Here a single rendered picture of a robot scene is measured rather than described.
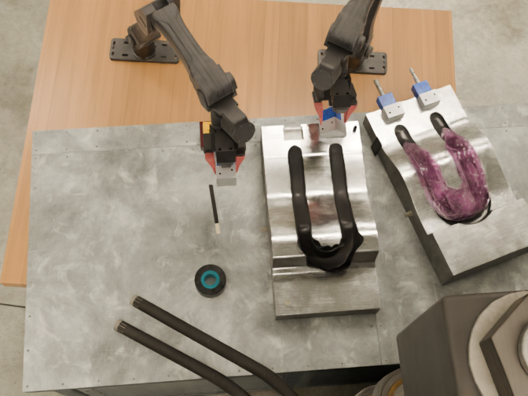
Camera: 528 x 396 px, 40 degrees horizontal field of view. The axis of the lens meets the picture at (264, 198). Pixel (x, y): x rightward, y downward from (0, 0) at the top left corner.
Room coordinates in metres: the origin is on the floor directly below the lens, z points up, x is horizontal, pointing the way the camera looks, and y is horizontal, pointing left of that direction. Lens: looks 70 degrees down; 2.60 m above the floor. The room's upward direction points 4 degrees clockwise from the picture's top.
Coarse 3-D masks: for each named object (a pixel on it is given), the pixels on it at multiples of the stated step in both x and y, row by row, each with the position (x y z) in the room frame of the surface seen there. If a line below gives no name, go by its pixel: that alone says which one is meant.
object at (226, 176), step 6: (216, 168) 0.68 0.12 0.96; (222, 168) 0.68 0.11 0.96; (228, 168) 0.68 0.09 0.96; (234, 168) 0.68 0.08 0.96; (216, 174) 0.66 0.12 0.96; (222, 174) 0.66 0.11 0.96; (228, 174) 0.67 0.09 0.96; (234, 174) 0.67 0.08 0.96; (216, 180) 0.65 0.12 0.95; (222, 180) 0.65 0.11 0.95; (228, 180) 0.66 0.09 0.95; (234, 180) 0.66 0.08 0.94
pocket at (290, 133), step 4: (284, 128) 0.84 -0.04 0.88; (288, 128) 0.85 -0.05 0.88; (292, 128) 0.85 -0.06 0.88; (296, 128) 0.85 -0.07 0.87; (300, 128) 0.85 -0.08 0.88; (284, 132) 0.84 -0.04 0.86; (288, 132) 0.84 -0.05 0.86; (292, 132) 0.84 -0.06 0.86; (296, 132) 0.84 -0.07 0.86; (300, 132) 0.84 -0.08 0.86; (284, 136) 0.83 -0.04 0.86; (288, 136) 0.83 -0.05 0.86; (292, 136) 0.83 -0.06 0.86; (296, 136) 0.83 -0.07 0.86; (300, 136) 0.83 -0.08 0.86; (284, 140) 0.82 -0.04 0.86; (288, 140) 0.82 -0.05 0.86
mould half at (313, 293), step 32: (352, 128) 0.85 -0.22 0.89; (320, 160) 0.75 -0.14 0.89; (352, 160) 0.76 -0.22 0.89; (288, 192) 0.66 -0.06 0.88; (320, 192) 0.67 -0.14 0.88; (352, 192) 0.67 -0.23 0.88; (288, 224) 0.56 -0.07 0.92; (320, 224) 0.57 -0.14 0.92; (288, 256) 0.48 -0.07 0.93; (288, 288) 0.41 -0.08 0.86; (320, 288) 0.42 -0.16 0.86; (352, 288) 0.43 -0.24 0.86
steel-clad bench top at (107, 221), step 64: (128, 128) 0.84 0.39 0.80; (192, 128) 0.86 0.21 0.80; (256, 128) 0.87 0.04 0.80; (512, 128) 0.94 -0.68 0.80; (64, 192) 0.64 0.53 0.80; (128, 192) 0.66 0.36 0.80; (192, 192) 0.67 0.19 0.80; (256, 192) 0.68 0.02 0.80; (384, 192) 0.71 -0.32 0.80; (512, 192) 0.74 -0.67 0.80; (64, 256) 0.47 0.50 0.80; (128, 256) 0.48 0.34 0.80; (192, 256) 0.49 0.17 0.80; (256, 256) 0.51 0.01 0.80; (384, 256) 0.53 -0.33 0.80; (64, 320) 0.30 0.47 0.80; (128, 320) 0.32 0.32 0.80; (192, 320) 0.33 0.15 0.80; (256, 320) 0.34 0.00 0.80; (320, 320) 0.35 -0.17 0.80; (384, 320) 0.37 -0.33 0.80; (64, 384) 0.15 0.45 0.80
